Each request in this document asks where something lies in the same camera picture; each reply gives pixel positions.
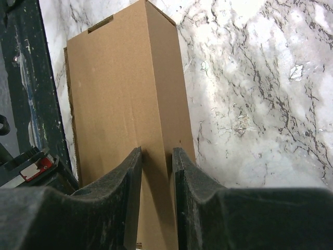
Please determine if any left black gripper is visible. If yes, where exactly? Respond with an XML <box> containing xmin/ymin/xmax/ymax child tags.
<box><xmin>1</xmin><ymin>145</ymin><xmax>78</xmax><ymax>194</ymax></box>

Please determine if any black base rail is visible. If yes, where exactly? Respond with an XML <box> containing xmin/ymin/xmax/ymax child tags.
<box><xmin>0</xmin><ymin>0</ymin><xmax>71</xmax><ymax>167</ymax></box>

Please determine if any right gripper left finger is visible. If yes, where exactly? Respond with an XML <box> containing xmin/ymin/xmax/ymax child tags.
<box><xmin>72</xmin><ymin>147</ymin><xmax>142</xmax><ymax>249</ymax></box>

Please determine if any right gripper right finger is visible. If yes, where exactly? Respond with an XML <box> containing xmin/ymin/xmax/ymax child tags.
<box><xmin>172</xmin><ymin>147</ymin><xmax>226</xmax><ymax>249</ymax></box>

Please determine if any cardboard box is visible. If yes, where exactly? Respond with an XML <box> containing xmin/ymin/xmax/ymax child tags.
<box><xmin>65</xmin><ymin>1</ymin><xmax>195</xmax><ymax>249</ymax></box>

